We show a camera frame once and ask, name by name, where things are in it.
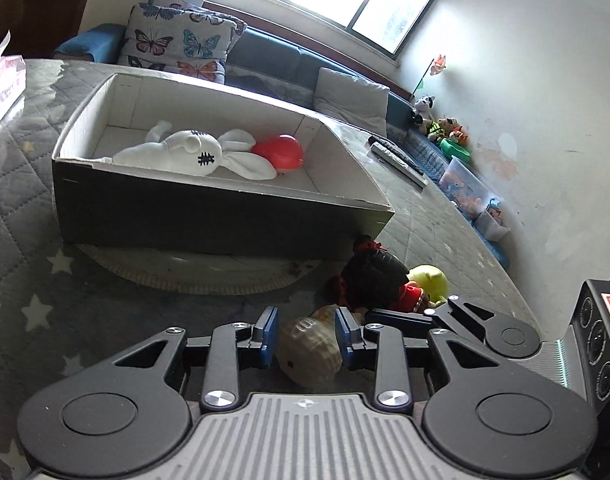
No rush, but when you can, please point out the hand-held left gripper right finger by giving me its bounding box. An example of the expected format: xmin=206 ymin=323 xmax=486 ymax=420
xmin=335 ymin=306 xmax=506 ymax=413

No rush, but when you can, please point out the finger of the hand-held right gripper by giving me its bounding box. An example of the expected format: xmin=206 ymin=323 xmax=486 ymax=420
xmin=364 ymin=294 xmax=506 ymax=356

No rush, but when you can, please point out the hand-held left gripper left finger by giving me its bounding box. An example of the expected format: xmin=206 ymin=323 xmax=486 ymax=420
xmin=102 ymin=306 xmax=279 ymax=411

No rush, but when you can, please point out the beige walnut-shaped toy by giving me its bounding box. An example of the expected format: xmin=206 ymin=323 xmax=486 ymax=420
xmin=277 ymin=305 xmax=344 ymax=387

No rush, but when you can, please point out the yellow-green round toy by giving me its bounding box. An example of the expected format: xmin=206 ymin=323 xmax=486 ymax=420
xmin=407 ymin=264 xmax=451 ymax=309

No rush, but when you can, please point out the black-haired doll figure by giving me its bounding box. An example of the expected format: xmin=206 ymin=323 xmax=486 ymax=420
xmin=326 ymin=235 xmax=436 ymax=315

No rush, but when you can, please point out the black cardboard box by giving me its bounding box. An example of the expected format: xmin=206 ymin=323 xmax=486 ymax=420
xmin=52 ymin=72 xmax=396 ymax=261

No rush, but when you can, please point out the round grey turntable mat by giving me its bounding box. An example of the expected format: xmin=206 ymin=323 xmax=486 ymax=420
xmin=77 ymin=242 xmax=358 ymax=295

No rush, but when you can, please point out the small clear plastic bin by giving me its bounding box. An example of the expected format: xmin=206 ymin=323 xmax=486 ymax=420
xmin=472 ymin=200 xmax=511 ymax=242

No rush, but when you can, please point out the large clear plastic bin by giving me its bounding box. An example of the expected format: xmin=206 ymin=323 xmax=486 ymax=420
xmin=437 ymin=156 xmax=504 ymax=221

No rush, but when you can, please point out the white remote control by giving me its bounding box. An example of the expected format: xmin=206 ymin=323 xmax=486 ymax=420
xmin=369 ymin=142 xmax=427 ymax=189

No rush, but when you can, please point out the green plastic bowl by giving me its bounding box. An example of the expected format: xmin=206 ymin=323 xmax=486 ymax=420
xmin=440 ymin=137 xmax=471 ymax=164

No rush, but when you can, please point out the red round toy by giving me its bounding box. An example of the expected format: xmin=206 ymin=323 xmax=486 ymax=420
xmin=252 ymin=134 xmax=305 ymax=174

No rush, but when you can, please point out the black remote control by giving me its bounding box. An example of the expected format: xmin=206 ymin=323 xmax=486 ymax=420
xmin=367 ymin=135 xmax=428 ymax=177

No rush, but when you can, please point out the green and yellow plush toy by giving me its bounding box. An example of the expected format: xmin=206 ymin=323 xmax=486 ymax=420
xmin=427 ymin=117 xmax=458 ymax=144

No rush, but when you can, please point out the white plush rabbit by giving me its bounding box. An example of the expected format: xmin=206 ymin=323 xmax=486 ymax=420
xmin=112 ymin=120 xmax=279 ymax=182

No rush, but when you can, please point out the black and white plush toy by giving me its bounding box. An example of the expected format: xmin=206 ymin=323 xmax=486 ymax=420
xmin=410 ymin=95 xmax=436 ymax=126

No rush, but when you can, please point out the grey cushion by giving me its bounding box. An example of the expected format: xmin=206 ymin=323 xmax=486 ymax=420
xmin=312 ymin=67 xmax=391 ymax=134

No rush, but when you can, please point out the orange flower decoration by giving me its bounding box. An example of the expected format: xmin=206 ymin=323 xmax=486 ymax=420
xmin=410 ymin=54 xmax=448 ymax=99

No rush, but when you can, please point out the blue sofa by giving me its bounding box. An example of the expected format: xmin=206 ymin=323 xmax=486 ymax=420
xmin=52 ymin=24 xmax=511 ymax=268

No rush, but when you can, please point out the butterfly print pillow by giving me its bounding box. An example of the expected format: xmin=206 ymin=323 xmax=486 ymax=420
xmin=117 ymin=0 xmax=248 ymax=84

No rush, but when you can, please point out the white soft tissue pack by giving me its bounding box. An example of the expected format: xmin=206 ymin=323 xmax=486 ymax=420
xmin=0 ymin=30 xmax=28 ymax=131

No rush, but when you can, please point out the brown wooden door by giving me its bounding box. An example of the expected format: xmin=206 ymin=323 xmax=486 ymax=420
xmin=0 ymin=0 xmax=104 ymax=59

